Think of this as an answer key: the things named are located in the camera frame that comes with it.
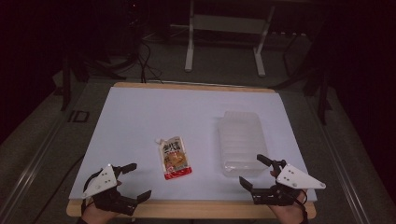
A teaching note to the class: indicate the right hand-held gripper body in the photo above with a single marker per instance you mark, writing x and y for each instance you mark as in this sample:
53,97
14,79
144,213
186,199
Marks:
280,194

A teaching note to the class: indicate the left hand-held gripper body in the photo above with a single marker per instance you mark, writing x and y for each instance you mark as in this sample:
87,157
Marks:
107,196

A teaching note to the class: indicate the person's right hand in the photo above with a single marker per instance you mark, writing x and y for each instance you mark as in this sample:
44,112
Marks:
291,214

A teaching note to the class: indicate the person's left hand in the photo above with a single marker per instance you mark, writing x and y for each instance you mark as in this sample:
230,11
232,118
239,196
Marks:
95,216

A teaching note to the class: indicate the clear plastic container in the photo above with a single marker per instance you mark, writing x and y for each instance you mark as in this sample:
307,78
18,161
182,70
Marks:
243,143

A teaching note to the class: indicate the sauce pouch with red base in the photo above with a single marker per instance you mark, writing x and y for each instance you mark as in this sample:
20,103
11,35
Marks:
174,158

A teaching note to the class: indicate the wooden table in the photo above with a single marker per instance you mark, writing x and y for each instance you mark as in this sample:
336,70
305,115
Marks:
193,209

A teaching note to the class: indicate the white paper sheet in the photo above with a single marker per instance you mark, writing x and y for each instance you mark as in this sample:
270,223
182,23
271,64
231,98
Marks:
174,115

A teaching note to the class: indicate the black stand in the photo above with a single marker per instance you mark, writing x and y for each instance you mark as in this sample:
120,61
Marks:
67,81
322,93

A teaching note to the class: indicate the white metal stand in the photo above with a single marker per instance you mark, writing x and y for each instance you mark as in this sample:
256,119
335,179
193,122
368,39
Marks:
230,23

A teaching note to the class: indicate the metal floor rail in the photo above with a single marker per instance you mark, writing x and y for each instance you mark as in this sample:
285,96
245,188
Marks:
28,174
345,174

